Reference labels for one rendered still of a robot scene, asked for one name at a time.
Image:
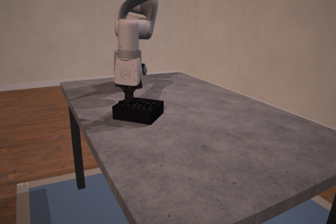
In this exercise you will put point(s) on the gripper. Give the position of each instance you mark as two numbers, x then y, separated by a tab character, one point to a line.
127	76

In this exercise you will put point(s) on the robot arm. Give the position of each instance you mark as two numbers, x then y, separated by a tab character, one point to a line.
130	29

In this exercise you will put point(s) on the black lighting desk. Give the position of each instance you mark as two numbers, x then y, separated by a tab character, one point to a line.
140	110

